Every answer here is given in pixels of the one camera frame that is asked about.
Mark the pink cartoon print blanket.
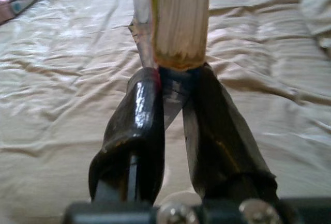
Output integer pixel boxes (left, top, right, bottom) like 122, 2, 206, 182
0, 0, 64, 25

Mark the colourful cartoon picture book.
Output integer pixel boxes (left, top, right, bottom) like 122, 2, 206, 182
128, 0, 210, 131

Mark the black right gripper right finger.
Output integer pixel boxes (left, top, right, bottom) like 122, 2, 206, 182
182, 63, 282, 200

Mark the beige floral bed sheet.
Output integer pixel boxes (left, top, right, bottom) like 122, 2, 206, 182
0, 0, 331, 224

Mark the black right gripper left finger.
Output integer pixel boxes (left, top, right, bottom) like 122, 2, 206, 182
88, 67, 166, 206

